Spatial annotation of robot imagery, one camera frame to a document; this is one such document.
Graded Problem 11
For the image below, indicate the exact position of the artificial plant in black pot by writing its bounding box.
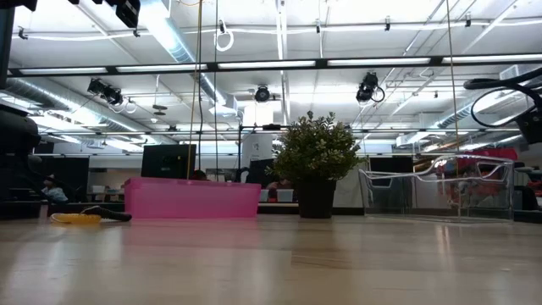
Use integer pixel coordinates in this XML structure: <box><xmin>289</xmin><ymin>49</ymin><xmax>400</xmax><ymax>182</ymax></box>
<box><xmin>265</xmin><ymin>110</ymin><xmax>366</xmax><ymax>219</ymax></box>

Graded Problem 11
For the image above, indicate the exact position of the pink translucent plastic bin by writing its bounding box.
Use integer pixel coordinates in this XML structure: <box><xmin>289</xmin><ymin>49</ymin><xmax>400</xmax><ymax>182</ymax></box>
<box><xmin>124</xmin><ymin>177</ymin><xmax>263</xmax><ymax>219</ymax></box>

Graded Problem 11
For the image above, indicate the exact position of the black overhead light bar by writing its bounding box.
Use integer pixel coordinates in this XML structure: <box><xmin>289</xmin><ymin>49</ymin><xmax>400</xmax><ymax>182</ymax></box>
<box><xmin>6</xmin><ymin>53</ymin><xmax>542</xmax><ymax>78</ymax></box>

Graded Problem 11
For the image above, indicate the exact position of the black background monitor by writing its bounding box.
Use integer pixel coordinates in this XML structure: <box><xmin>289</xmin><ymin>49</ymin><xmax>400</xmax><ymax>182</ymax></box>
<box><xmin>141</xmin><ymin>143</ymin><xmax>198</xmax><ymax>180</ymax></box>

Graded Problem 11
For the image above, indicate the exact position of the clear plastic bin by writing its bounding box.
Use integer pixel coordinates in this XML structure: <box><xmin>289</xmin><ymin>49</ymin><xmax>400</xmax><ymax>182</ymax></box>
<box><xmin>358</xmin><ymin>153</ymin><xmax>516</xmax><ymax>222</ymax></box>

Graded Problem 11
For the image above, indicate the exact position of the silver ventilation duct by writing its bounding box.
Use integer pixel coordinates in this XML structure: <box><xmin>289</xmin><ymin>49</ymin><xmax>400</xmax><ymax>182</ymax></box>
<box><xmin>3</xmin><ymin>78</ymin><xmax>145</xmax><ymax>147</ymax></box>
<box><xmin>139</xmin><ymin>0</ymin><xmax>241</xmax><ymax>118</ymax></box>

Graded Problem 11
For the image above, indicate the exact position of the black spring keychain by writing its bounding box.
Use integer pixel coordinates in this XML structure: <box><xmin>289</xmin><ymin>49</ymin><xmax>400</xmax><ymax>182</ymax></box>
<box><xmin>80</xmin><ymin>205</ymin><xmax>133</xmax><ymax>223</ymax></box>

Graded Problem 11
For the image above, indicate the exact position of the black overhead camera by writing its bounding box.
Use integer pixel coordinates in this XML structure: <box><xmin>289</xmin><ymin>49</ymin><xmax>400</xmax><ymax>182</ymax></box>
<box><xmin>114</xmin><ymin>0</ymin><xmax>141</xmax><ymax>29</ymax></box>

